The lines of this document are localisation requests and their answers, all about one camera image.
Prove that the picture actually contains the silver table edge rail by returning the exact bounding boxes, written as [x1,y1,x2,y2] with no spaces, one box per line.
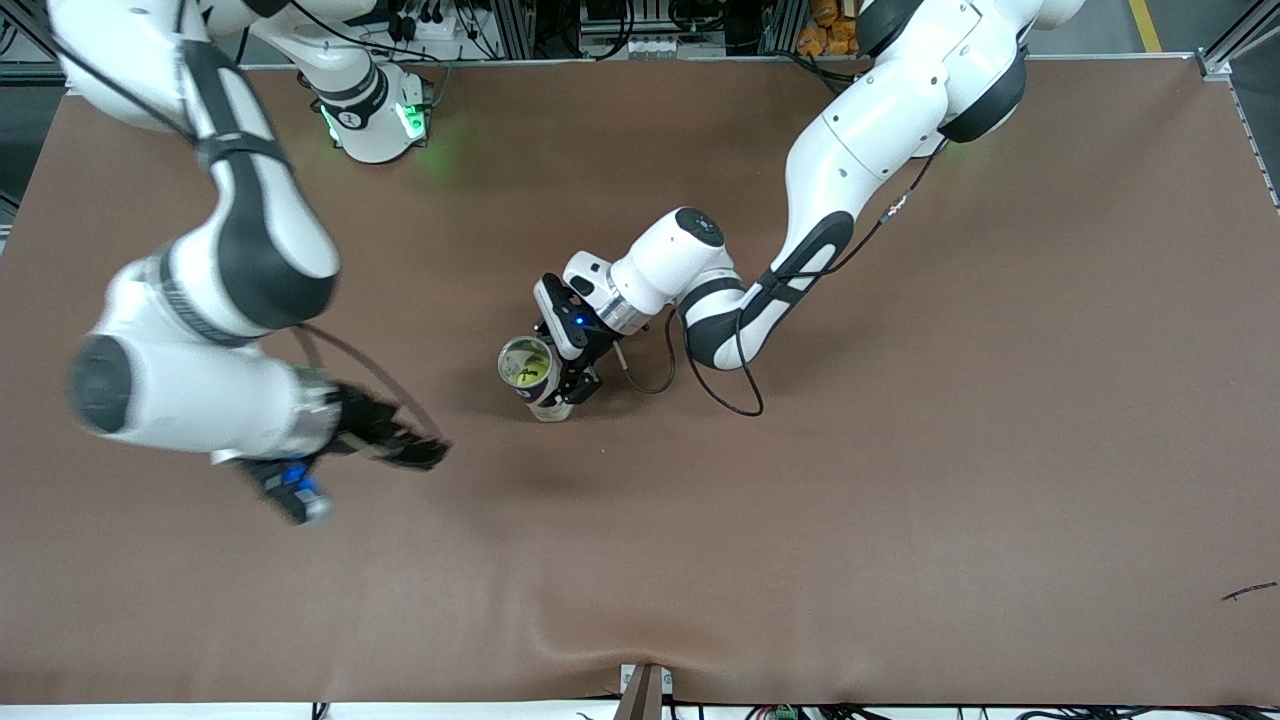
[240,55,1201,71]
[1225,75,1280,211]

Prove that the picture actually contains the white power strip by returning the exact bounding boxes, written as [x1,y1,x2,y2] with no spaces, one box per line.
[385,0,471,43]

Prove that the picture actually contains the brown table mat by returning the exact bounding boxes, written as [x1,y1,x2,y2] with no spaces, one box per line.
[0,58,1280,706]

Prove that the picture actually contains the pile of orange objects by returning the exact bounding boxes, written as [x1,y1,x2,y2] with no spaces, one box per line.
[797,0,871,57]

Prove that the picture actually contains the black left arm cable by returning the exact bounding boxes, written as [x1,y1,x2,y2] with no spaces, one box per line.
[615,140,949,419]

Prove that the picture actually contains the aluminium frame profile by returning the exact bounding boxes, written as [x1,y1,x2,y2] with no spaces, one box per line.
[1197,15,1280,81]
[0,0,71,91]

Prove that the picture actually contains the clear tennis ball can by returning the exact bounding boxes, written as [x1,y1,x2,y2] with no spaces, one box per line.
[498,335,576,424]

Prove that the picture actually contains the brown mounting bracket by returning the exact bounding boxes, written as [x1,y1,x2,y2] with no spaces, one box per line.
[612,662,673,720]

